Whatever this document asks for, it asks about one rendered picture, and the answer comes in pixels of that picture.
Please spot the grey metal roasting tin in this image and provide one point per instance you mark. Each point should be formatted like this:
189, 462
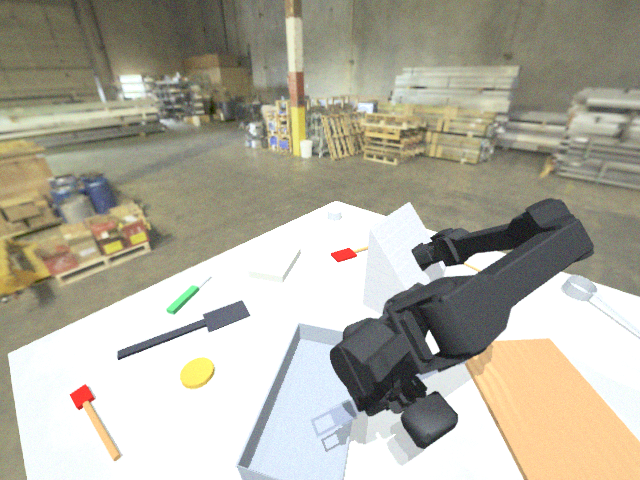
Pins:
282, 444

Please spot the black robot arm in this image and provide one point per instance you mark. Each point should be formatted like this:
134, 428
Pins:
464, 314

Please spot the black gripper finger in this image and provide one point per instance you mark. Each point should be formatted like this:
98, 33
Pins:
394, 406

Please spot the grey saucepan with long handle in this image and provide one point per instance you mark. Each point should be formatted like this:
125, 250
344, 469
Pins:
580, 288

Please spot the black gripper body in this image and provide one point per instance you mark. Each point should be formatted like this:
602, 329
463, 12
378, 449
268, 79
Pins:
425, 419

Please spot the yellow flat disc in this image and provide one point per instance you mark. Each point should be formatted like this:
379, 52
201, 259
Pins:
197, 373

